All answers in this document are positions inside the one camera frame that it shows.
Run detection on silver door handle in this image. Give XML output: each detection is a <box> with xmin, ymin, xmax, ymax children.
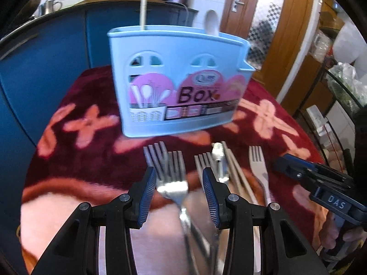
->
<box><xmin>231</xmin><ymin>0</ymin><xmax>245</xmax><ymax>12</ymax></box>

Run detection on wooden shelf unit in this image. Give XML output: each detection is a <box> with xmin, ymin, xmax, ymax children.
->
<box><xmin>298</xmin><ymin>0</ymin><xmax>345</xmax><ymax>114</ymax></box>

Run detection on white plastic spoon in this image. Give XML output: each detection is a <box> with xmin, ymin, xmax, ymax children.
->
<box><xmin>204</xmin><ymin>9</ymin><xmax>220</xmax><ymax>36</ymax></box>

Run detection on person's right hand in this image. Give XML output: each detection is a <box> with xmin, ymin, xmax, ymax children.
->
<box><xmin>318</xmin><ymin>211</ymin><xmax>367</xmax><ymax>250</ymax></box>

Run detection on wooden door with glass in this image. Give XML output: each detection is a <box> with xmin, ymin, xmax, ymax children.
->
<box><xmin>221</xmin><ymin>0</ymin><xmax>314</xmax><ymax>97</ymax></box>

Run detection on steel fork front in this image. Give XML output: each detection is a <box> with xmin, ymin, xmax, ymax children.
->
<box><xmin>165</xmin><ymin>151</ymin><xmax>211</xmax><ymax>274</ymax></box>

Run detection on steel kettle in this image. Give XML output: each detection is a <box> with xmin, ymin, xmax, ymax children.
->
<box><xmin>39</xmin><ymin>0</ymin><xmax>62</xmax><ymax>16</ymax></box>

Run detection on white plastic bag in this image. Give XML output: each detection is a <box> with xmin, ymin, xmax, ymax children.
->
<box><xmin>332</xmin><ymin>19</ymin><xmax>366</xmax><ymax>64</ymax></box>

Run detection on blue lower kitchen cabinets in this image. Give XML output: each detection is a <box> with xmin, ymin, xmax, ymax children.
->
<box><xmin>0</xmin><ymin>0</ymin><xmax>199</xmax><ymax>275</ymax></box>

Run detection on white power strip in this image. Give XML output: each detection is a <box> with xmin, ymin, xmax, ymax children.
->
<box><xmin>305</xmin><ymin>104</ymin><xmax>356</xmax><ymax>150</ymax></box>

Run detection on steel fork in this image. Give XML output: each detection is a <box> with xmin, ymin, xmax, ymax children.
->
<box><xmin>194</xmin><ymin>152</ymin><xmax>217</xmax><ymax>178</ymax></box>
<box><xmin>165</xmin><ymin>151</ymin><xmax>211</xmax><ymax>274</ymax></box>
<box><xmin>143</xmin><ymin>141</ymin><xmax>170</xmax><ymax>199</ymax></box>

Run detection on beige wooden chopstick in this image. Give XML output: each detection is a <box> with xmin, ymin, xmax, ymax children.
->
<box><xmin>139</xmin><ymin>0</ymin><xmax>147</xmax><ymax>30</ymax></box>

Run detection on light blue utensil box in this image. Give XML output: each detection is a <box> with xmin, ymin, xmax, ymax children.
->
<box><xmin>108</xmin><ymin>25</ymin><xmax>254</xmax><ymax>138</ymax></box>

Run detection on pale fork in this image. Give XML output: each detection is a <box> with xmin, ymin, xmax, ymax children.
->
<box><xmin>249</xmin><ymin>146</ymin><xmax>272</xmax><ymax>206</ymax></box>

